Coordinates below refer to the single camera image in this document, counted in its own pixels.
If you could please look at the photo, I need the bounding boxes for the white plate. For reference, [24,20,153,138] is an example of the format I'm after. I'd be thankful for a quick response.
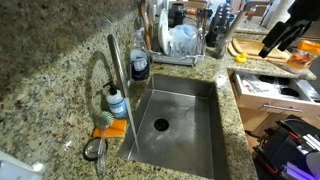
[157,7,172,56]

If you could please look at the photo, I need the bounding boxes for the clear plastic container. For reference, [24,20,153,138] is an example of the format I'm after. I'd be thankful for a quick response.
[169,23,199,56]

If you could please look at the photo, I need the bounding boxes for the white soap dispenser blue label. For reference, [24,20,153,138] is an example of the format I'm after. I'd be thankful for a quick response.
[102,80,128,120]

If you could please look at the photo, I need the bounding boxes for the chrome kitchen faucet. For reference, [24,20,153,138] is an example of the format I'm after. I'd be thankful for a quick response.
[106,33,131,100]

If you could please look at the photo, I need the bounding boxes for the long wooden utensil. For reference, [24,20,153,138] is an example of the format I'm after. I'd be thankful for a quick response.
[214,9,248,56]

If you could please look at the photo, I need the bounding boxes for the yellow rubber duck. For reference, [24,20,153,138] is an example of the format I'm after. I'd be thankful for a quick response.
[234,51,249,65]

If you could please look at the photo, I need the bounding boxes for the clear spray bottle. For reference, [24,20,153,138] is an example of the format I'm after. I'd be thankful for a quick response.
[128,27,151,82]

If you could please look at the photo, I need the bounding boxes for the white plastic object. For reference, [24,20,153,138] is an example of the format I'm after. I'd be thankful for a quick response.
[0,149,47,180]

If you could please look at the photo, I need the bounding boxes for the stainless steel sink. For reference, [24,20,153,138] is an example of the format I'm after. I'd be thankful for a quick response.
[117,73,231,180]

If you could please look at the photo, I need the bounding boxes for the open wooden drawer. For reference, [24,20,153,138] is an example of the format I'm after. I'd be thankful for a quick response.
[229,69,320,120]

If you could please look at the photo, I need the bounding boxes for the orange sponge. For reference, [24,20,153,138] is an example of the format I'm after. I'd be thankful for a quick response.
[92,118,128,139]

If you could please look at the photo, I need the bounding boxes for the black kettle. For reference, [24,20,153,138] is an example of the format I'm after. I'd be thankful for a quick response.
[167,2,187,29]

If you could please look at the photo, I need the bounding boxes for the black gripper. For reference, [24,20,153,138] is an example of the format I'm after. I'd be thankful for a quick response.
[258,0,320,59]

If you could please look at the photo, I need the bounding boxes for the metal drawer handle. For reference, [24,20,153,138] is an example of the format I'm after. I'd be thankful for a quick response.
[261,102,305,114]

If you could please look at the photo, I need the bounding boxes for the black knife block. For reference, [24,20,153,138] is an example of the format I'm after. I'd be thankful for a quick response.
[205,3,235,48]

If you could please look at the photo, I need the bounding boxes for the orange black clamp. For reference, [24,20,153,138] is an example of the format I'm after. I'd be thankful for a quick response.
[254,146,279,176]

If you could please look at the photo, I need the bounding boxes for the large wooden cutting board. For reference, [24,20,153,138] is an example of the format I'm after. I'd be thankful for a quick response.
[227,41,292,64]

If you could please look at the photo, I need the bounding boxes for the dish brush clear handle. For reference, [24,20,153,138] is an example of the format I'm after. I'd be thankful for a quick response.
[94,110,116,180]

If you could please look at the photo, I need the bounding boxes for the round metal sink stopper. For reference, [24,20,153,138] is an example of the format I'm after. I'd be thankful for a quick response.
[82,137,110,163]

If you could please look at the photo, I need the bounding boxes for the metal cutlery in rack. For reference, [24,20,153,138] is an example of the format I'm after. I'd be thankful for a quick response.
[195,8,209,55]

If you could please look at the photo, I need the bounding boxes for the wooden spoon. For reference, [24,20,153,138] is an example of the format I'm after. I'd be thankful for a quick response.
[139,0,154,50]

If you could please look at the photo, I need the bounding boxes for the small wooden cutting board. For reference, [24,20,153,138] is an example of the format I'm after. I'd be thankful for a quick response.
[231,37,290,60]

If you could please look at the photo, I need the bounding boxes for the clear plastic cutlery packets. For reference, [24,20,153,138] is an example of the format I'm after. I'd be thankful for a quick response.
[239,73,269,95]

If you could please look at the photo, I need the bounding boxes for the grey dish rack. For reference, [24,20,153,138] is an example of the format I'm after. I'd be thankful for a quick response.
[148,8,208,67]

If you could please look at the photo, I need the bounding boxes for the orange lid plastic jar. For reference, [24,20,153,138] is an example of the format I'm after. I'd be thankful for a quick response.
[285,39,320,75]

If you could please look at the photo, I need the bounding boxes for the silver aluminium rail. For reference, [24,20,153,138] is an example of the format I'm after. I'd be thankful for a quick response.
[301,132,320,153]

